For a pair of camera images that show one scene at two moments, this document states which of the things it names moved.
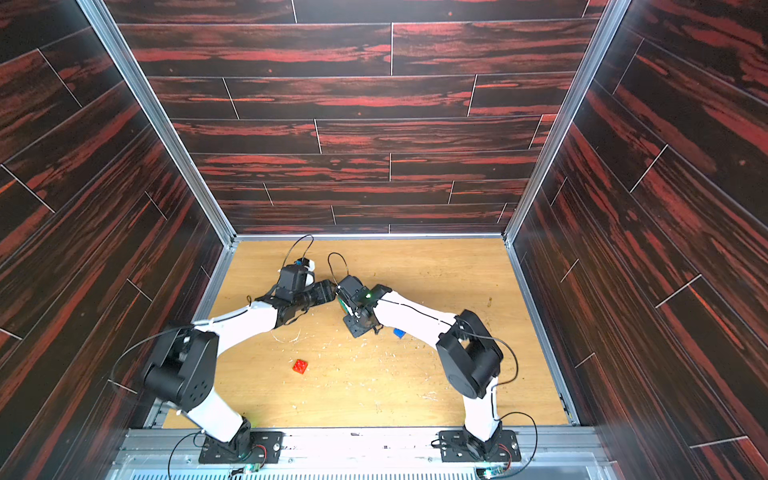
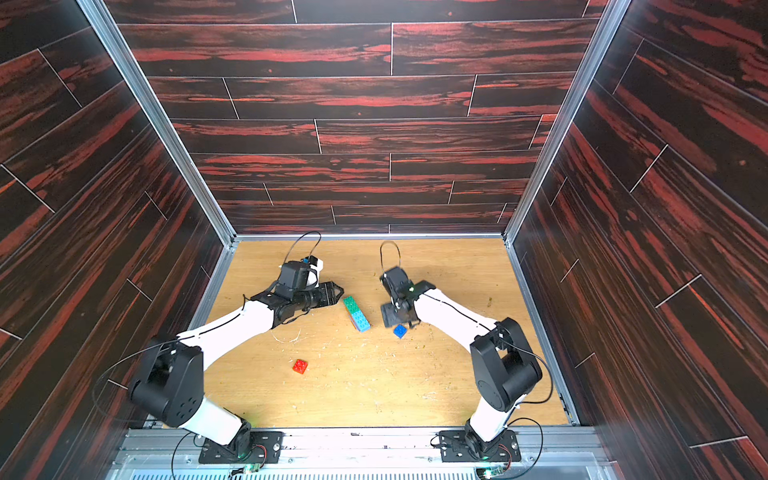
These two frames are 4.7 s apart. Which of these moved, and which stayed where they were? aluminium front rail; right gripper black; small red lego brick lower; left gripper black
Moved: right gripper black
Stayed: aluminium front rail; small red lego brick lower; left gripper black
